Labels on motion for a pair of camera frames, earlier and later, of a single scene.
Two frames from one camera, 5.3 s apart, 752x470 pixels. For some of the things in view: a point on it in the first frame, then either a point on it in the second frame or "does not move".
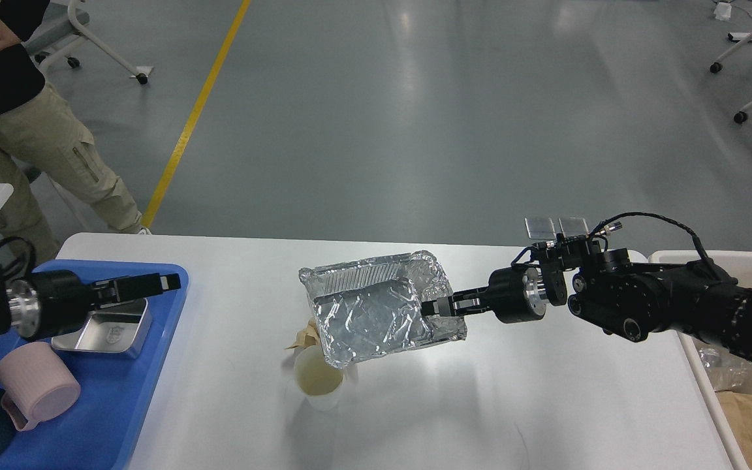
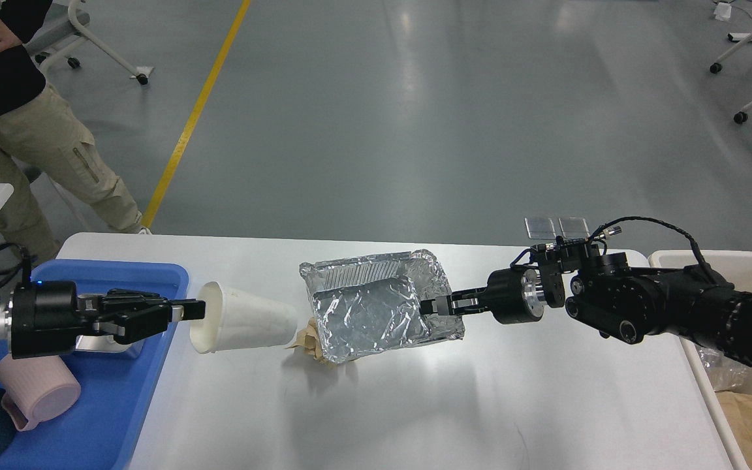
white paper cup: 324,386 to 235,320
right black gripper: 516,294 does not move
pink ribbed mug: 37,387 does not move
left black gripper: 51,304 to 45,319
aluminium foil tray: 373,305 does not move
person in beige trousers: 12,122 does not move
